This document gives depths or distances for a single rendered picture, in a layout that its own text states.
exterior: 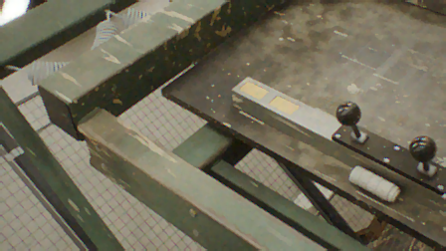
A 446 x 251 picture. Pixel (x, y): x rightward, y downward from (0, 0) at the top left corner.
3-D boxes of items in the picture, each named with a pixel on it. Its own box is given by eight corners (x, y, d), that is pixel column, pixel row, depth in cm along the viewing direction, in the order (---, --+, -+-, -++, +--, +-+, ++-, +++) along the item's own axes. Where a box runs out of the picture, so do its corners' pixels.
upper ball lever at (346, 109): (364, 153, 89) (350, 125, 77) (344, 143, 91) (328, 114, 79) (375, 134, 89) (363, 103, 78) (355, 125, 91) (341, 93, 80)
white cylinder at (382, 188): (347, 184, 88) (391, 207, 84) (349, 172, 86) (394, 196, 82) (356, 173, 90) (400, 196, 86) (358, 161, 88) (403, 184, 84)
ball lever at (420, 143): (432, 188, 83) (428, 162, 71) (409, 176, 85) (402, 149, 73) (444, 167, 83) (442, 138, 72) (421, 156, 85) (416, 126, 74)
